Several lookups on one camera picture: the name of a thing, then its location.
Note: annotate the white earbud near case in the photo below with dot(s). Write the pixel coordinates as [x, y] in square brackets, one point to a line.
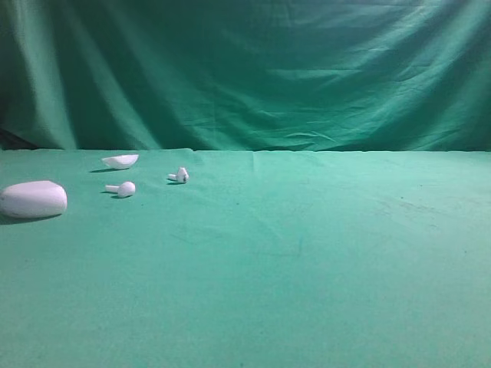
[124, 190]

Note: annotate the white earbud case lid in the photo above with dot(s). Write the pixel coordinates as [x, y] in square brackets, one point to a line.
[120, 162]

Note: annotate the green backdrop cloth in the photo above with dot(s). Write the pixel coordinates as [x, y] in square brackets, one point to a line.
[246, 75]

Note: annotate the green table cloth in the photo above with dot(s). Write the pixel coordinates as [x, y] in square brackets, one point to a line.
[266, 259]

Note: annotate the white earbud case body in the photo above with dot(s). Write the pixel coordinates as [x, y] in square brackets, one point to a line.
[34, 200]

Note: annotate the white earbud with dark tip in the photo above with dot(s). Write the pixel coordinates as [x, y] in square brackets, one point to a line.
[180, 176]

